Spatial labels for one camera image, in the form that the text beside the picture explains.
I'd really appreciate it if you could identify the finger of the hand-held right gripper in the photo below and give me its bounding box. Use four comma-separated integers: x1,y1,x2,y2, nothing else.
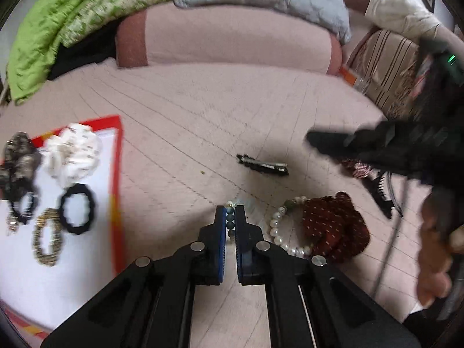
306,120,403,160
339,152,417,176

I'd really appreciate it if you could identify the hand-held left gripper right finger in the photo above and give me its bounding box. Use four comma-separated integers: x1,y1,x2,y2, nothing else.
234,205,423,348

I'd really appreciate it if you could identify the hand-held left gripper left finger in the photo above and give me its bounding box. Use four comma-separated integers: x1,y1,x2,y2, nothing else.
40,205,228,348

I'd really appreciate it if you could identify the red plaid scrunchie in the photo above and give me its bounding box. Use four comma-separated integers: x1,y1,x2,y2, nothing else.
341,157,379,180

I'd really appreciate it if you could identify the dark green bead bracelet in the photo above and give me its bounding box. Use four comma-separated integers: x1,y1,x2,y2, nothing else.
225,201,238,242

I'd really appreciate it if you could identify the red cardboard box lid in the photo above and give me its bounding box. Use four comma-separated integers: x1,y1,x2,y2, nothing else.
0,115,126,334

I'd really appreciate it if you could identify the thick black hair tie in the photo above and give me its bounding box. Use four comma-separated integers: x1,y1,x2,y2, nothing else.
58,184,98,235

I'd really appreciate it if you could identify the white dotted scrunchie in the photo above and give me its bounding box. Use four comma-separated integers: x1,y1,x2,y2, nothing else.
43,122,104,189

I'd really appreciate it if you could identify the gold beaded hair tie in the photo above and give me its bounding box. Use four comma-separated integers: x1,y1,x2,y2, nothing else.
32,207,63,267

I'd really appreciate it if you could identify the black hair tie with charm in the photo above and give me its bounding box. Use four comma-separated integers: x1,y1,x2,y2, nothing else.
6,192,37,234

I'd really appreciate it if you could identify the grey organza scrunchie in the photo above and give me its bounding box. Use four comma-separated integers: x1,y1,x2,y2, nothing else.
0,132,42,204

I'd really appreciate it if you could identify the person's right hand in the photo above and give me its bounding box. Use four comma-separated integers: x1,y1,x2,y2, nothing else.
415,188,464,307

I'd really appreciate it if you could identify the black hair claw clip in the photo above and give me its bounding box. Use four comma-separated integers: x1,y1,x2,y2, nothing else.
360,174,396,220

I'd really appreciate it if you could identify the orange and clear packet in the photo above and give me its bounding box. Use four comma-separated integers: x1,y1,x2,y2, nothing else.
337,64,370,91

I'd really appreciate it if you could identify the striped floral backrest cushion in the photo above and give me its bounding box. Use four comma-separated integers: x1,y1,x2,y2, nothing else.
348,29,432,120

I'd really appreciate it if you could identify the dark red dotted scrunchie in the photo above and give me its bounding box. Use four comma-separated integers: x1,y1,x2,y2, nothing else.
301,192,370,263

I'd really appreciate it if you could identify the black metal hair barrette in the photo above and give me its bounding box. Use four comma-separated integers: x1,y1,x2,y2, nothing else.
236,154,289,177

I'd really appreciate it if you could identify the white cloth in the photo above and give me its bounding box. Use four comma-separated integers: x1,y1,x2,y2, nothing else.
364,0,441,39

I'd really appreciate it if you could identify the pink padded backrest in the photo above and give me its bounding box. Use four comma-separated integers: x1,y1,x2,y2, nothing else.
342,0,376,14

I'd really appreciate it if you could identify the pink bolster cushion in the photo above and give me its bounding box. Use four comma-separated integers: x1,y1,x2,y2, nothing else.
115,2,343,77

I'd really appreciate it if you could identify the green patterned quilt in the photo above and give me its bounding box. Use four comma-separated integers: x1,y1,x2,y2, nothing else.
6,0,233,106

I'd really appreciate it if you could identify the white pearl bracelet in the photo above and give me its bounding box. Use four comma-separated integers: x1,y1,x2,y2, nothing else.
268,196,313,258

